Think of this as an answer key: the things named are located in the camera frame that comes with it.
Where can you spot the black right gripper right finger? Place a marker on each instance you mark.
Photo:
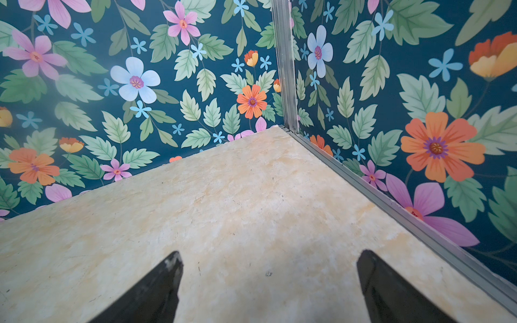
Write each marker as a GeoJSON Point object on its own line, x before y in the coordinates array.
{"type": "Point", "coordinates": [389, 297]}

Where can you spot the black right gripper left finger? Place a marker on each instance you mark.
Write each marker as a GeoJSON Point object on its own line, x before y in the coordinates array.
{"type": "Point", "coordinates": [152, 299]}

